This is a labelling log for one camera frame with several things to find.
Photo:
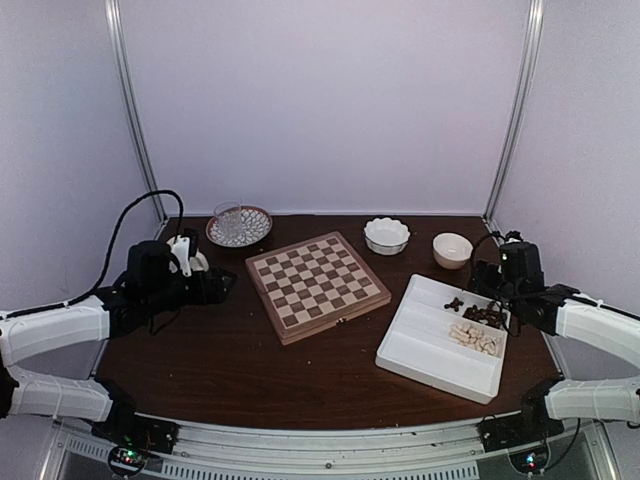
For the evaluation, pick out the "white foam tray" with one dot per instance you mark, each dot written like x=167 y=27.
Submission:
x=417 y=344

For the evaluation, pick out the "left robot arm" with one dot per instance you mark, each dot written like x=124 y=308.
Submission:
x=159 y=278

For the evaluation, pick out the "cream ribbed mug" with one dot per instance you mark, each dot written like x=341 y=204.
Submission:
x=199 y=262

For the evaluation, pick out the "dark chess pieces pile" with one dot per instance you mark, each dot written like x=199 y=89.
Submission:
x=489 y=315

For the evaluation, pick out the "aluminium frame post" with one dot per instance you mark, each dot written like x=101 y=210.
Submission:
x=527 y=69
x=116 y=33

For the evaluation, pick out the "light chess pieces pile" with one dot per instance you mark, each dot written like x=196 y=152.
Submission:
x=477 y=339

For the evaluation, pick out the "right aluminium frame post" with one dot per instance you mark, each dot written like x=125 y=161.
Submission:
x=527 y=69

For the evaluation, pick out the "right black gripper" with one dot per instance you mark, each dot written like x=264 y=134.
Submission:
x=487 y=269

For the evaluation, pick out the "clear drinking glass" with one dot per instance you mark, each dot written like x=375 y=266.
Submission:
x=229 y=218

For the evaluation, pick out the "front aluminium rail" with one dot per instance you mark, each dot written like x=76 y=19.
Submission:
x=452 y=450

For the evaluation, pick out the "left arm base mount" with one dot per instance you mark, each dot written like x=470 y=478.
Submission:
x=142 y=447

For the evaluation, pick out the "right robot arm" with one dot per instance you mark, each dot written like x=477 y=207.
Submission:
x=596 y=344

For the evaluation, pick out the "left aluminium frame post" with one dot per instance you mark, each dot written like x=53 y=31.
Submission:
x=116 y=33

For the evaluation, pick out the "wooden chess board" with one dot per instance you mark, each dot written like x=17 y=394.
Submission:
x=314 y=285

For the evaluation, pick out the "cream round bowl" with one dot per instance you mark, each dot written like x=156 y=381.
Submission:
x=451 y=251

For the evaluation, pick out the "white fluted bowl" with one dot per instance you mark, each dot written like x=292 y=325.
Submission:
x=386 y=236

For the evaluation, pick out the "patterned ceramic plate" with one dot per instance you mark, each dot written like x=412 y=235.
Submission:
x=256 y=225

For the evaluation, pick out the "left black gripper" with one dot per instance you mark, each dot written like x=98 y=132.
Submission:
x=217 y=294

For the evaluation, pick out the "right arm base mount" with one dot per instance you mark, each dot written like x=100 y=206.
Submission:
x=520 y=440

